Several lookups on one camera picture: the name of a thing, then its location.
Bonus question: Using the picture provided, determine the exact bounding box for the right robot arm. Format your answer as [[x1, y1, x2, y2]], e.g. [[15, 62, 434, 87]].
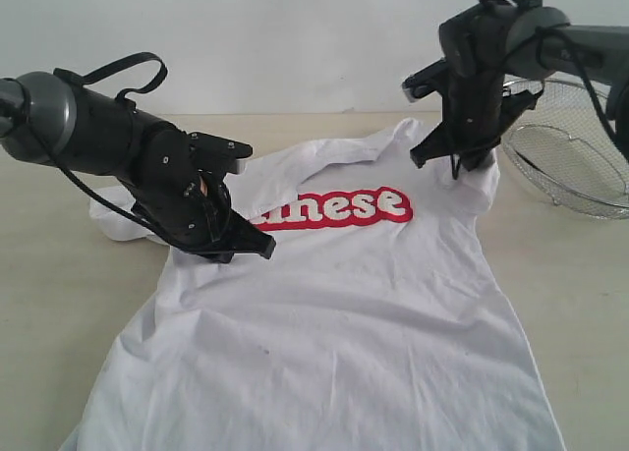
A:
[[402, 0, 628, 172]]

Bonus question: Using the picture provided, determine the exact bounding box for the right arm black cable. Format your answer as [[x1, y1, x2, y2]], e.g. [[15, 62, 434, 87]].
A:
[[449, 0, 629, 182]]

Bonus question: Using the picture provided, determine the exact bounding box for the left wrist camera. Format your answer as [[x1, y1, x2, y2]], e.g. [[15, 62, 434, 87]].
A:
[[188, 132, 254, 177]]

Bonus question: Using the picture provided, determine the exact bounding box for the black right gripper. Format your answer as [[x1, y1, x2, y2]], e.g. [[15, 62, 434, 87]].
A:
[[410, 67, 504, 172]]

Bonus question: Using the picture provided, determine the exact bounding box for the wire mesh basket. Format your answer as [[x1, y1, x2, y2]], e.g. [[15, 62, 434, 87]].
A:
[[502, 79, 628, 220]]

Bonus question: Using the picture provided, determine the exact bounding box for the white t-shirt red print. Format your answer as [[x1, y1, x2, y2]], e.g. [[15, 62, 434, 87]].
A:
[[64, 119, 565, 450]]

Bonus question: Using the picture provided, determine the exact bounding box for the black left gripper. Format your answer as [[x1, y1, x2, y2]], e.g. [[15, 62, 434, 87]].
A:
[[130, 128, 275, 264]]

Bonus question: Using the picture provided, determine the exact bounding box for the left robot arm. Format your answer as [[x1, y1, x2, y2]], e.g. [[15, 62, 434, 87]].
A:
[[1, 72, 275, 263]]

